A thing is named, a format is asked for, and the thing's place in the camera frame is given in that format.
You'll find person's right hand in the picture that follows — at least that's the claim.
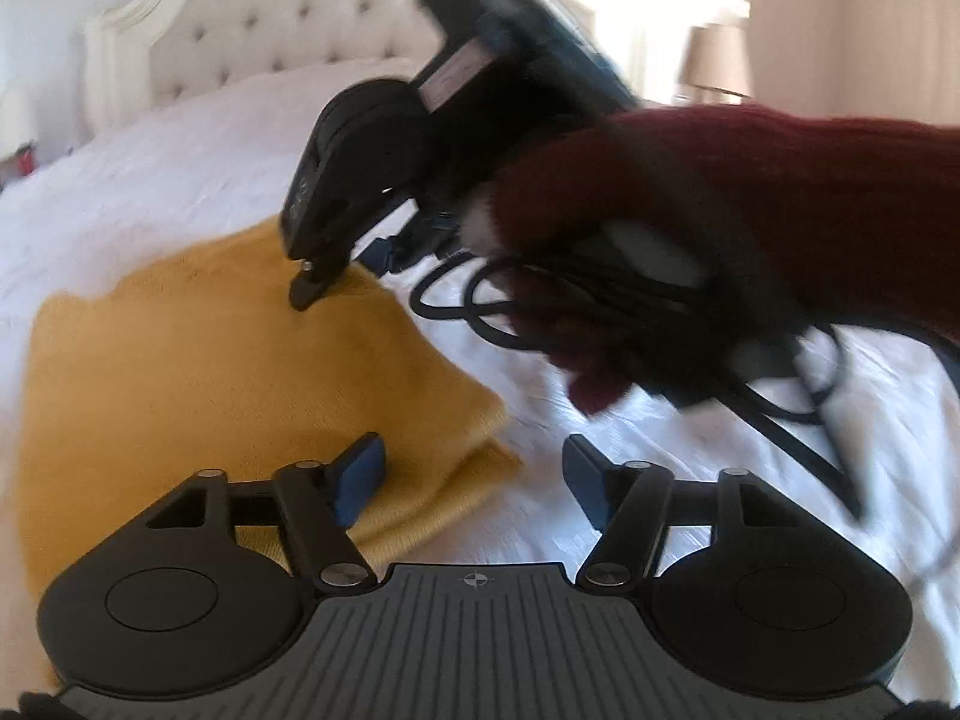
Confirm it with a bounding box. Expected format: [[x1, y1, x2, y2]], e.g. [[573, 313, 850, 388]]
[[459, 106, 796, 418]]

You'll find yellow knit sweater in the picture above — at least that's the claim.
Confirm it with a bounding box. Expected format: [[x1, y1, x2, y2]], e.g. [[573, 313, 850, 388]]
[[19, 214, 526, 601]]

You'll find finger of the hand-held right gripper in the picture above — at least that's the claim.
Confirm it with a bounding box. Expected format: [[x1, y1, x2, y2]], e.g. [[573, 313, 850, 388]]
[[289, 258, 353, 313]]

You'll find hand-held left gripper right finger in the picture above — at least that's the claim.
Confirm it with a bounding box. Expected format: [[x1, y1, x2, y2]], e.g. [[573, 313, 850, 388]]
[[561, 433, 817, 593]]

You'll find white quilted bedspread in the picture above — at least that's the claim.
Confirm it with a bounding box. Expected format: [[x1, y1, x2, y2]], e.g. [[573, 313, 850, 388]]
[[0, 52, 960, 691]]

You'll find cream tufted headboard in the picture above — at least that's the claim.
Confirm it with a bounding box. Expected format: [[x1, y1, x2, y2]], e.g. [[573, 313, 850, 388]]
[[81, 0, 601, 117]]

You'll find beige shade table lamp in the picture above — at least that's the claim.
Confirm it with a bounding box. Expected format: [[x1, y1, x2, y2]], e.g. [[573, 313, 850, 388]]
[[679, 22, 753, 104]]

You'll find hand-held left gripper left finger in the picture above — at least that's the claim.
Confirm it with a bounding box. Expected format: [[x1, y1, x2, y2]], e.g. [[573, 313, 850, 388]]
[[145, 433, 389, 593]]

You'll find person's right forearm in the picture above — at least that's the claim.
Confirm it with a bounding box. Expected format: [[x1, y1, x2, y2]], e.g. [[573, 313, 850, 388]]
[[739, 103, 960, 346]]

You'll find black cable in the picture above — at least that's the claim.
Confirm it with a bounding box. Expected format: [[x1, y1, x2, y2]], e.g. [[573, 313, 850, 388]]
[[409, 251, 871, 522]]

